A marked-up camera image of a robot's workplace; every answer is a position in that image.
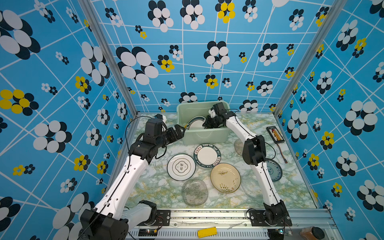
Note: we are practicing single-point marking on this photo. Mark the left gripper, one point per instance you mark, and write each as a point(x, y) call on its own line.
point(179, 134)

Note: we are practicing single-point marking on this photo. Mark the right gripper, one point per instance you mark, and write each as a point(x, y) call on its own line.
point(208, 124)

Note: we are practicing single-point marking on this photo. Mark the large white red-rimmed plate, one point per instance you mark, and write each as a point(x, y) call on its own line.
point(196, 123)

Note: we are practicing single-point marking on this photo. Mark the white teal lettered plate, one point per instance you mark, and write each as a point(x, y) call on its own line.
point(207, 156)

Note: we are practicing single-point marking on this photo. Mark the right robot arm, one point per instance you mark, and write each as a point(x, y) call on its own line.
point(254, 154)

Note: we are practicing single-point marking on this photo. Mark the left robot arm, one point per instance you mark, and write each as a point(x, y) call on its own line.
point(105, 221)

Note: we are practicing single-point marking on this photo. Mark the mint green plastic bin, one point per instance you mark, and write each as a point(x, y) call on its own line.
point(188, 111)

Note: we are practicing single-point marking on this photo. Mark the clear glass plate back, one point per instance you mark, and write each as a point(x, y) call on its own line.
point(239, 146)

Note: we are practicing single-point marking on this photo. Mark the clear glass plate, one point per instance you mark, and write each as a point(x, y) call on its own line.
point(251, 186)
point(195, 192)
point(239, 146)

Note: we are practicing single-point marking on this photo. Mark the small white green-rimmed plate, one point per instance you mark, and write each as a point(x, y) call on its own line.
point(181, 167)

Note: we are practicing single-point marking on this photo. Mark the beige ceramic plate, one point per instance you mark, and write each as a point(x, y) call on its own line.
point(225, 178)

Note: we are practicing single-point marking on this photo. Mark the clear glass plate front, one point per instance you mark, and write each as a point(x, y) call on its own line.
point(195, 192)

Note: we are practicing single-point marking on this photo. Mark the clear glass plate right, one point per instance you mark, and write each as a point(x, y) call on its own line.
point(251, 186)

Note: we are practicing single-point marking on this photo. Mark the blue patterned plate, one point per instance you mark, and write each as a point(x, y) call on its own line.
point(274, 170)

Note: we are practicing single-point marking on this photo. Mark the yellow plastic block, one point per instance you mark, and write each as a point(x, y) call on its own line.
point(207, 232)

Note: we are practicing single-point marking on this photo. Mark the brown jar black lid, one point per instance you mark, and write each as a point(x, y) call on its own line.
point(312, 233)

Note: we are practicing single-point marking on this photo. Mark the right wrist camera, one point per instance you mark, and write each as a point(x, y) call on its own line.
point(212, 112)

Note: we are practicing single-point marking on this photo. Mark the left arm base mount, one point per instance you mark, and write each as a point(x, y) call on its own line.
point(162, 218)

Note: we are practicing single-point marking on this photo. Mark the aluminium front rail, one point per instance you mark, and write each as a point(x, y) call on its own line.
point(232, 224)

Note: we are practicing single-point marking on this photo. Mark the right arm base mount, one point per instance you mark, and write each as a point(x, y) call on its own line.
point(260, 218)

